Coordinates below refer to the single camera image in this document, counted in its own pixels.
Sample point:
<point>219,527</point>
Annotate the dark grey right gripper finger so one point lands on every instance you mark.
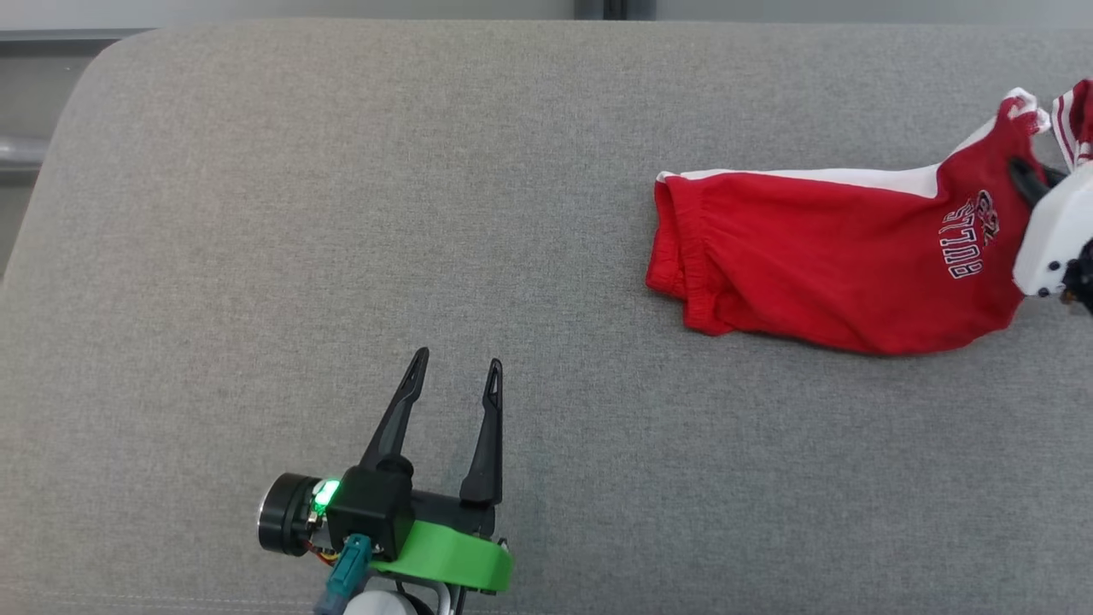
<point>1033,181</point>

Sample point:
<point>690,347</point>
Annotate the red basketball shorts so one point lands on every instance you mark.
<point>811,256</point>

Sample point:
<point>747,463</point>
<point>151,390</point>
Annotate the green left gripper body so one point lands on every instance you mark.
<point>444,555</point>

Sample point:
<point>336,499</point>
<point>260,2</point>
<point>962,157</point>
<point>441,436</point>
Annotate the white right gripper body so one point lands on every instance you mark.
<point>1059,239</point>

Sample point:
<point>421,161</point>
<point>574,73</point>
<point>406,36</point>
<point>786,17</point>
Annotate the grey metal tube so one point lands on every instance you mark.
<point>21,154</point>

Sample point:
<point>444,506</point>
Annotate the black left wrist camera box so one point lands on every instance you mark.
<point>371,508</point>

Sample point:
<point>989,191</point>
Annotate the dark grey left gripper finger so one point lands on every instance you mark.
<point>487,444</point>
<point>397,418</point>

